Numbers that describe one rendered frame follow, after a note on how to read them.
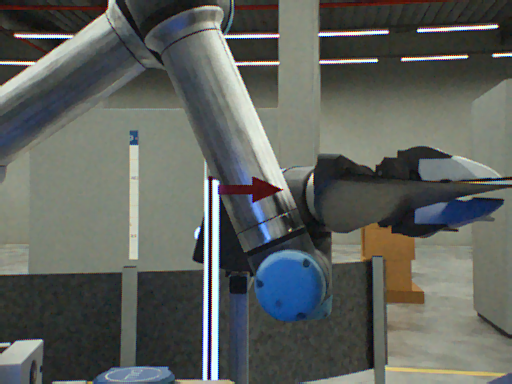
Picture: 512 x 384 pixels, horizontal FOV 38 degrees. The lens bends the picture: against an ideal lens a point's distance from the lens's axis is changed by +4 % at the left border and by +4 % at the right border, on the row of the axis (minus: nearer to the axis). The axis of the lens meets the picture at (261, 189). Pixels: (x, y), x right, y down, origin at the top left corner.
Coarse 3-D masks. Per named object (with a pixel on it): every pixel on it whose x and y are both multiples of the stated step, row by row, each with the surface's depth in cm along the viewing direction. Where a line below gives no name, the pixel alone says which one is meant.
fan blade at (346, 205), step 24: (336, 192) 58; (360, 192) 58; (384, 192) 59; (408, 192) 59; (432, 192) 61; (456, 192) 63; (480, 192) 67; (336, 216) 68; (360, 216) 70; (384, 216) 72
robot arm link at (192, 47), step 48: (144, 0) 80; (192, 0) 79; (192, 48) 79; (192, 96) 79; (240, 96) 80; (240, 144) 78; (288, 192) 80; (240, 240) 80; (288, 240) 78; (288, 288) 75
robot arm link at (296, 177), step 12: (288, 168) 93; (300, 168) 92; (312, 168) 89; (288, 180) 91; (300, 180) 89; (300, 192) 88; (300, 204) 88; (312, 216) 88; (312, 228) 90; (324, 228) 91
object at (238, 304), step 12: (228, 300) 114; (240, 300) 113; (228, 312) 114; (240, 312) 113; (228, 324) 114; (240, 324) 113; (228, 336) 113; (240, 336) 113; (228, 348) 113; (240, 348) 113; (228, 360) 113; (240, 360) 113; (228, 372) 113; (240, 372) 113
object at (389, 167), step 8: (384, 160) 78; (392, 160) 77; (400, 160) 76; (368, 168) 85; (376, 168) 79; (384, 168) 78; (392, 168) 77; (400, 168) 76; (408, 168) 75; (392, 176) 77; (400, 176) 75; (408, 176) 75; (416, 176) 74; (448, 200) 78; (400, 216) 75; (384, 224) 78; (392, 224) 76
